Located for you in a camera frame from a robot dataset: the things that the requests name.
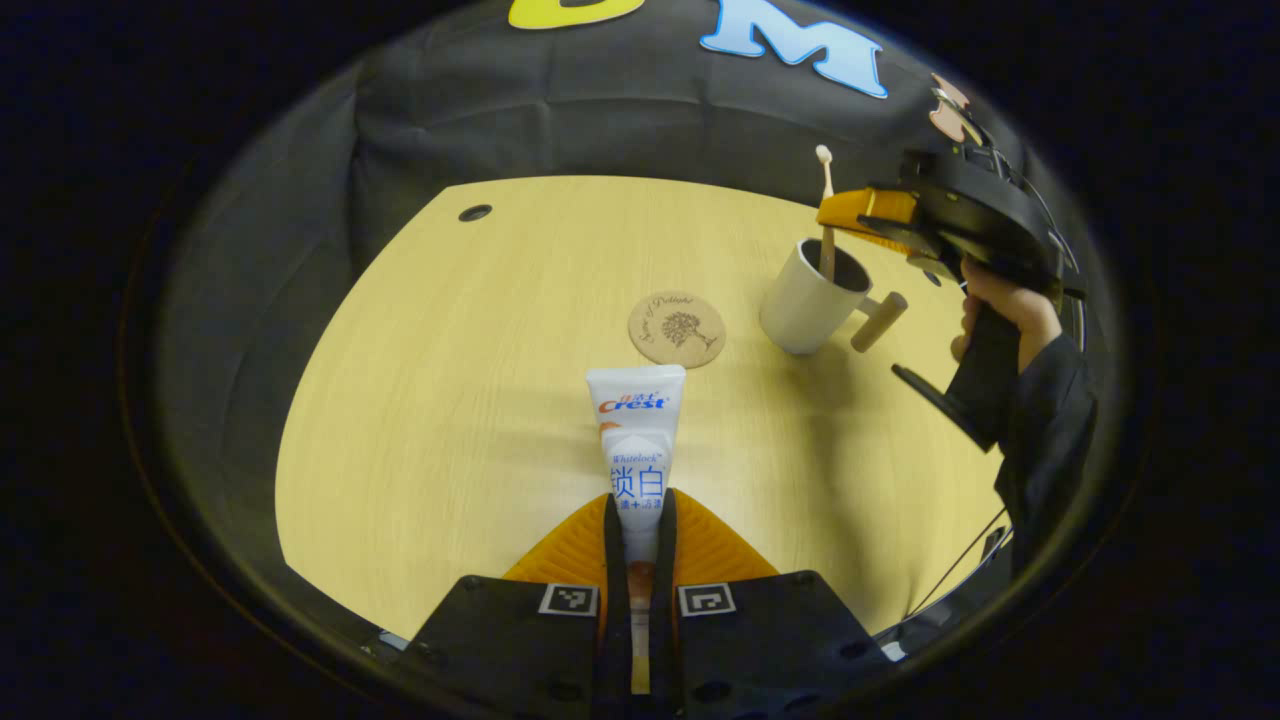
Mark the round cork coaster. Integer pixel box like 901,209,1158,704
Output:
628,291,727,369

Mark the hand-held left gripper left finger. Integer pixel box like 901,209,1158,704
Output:
400,490,633,720

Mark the thin black cable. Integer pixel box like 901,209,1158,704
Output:
905,506,1011,623

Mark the white toothpaste tube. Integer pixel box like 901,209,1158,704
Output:
585,365,688,696

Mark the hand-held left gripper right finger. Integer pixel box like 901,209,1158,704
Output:
650,490,891,720

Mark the white cup with wooden handle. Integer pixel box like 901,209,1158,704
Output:
758,238,909,356

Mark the beige toothbrush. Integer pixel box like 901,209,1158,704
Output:
815,145,837,281

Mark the black backdrop cloth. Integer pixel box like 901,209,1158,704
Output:
165,0,1091,621

